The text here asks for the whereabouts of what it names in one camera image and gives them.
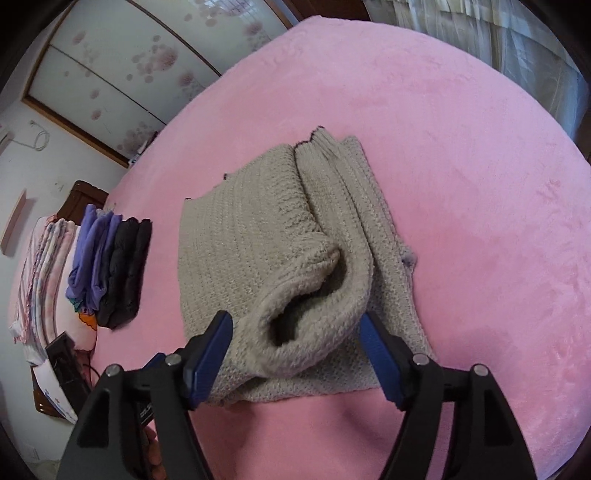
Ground black folded clothes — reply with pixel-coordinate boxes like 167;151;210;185
97;217;153;330

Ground person's left hand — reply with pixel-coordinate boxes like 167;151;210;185
146;427;164;480

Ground light wooden wall shelf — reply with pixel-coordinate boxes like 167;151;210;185
0;189;27;254

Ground pink striped folded quilts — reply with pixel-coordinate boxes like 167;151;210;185
8;215;77;346

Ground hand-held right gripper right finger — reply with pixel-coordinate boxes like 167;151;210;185
359;311;539;480

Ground beige knit cardigan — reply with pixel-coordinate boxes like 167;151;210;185
178;126;437;409

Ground floral sliding door wardrobe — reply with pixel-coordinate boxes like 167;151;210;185
21;0;296;169

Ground purple folded clothes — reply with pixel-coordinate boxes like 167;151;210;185
66;204;123;313

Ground white printed pillow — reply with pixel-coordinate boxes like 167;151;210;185
30;355;79;423

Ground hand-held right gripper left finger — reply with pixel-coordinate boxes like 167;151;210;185
55;310;234;480

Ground white wall cable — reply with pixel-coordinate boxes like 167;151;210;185
21;119;50;151

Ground pink bed blanket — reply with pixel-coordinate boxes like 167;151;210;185
9;15;589;480

